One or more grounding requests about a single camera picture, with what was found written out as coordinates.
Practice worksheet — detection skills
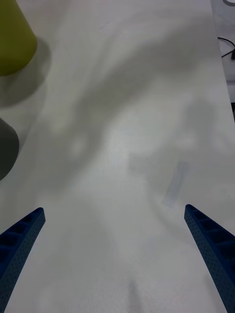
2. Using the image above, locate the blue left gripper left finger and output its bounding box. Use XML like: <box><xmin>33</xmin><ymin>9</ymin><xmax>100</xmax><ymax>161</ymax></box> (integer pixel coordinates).
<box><xmin>0</xmin><ymin>207</ymin><xmax>47</xmax><ymax>313</ymax></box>

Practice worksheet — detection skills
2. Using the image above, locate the grey plastic bin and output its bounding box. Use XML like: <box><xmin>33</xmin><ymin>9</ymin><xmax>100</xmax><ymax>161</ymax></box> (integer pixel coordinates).
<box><xmin>0</xmin><ymin>117</ymin><xmax>20</xmax><ymax>182</ymax></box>

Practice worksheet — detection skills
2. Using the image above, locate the black cable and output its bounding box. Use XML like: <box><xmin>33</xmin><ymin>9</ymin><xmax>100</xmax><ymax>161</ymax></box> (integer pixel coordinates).
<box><xmin>217</xmin><ymin>36</ymin><xmax>235</xmax><ymax>60</ymax></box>

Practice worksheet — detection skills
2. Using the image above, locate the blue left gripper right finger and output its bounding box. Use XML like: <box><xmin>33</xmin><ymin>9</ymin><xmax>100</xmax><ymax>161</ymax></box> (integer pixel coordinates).
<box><xmin>184</xmin><ymin>204</ymin><xmax>235</xmax><ymax>313</ymax></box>

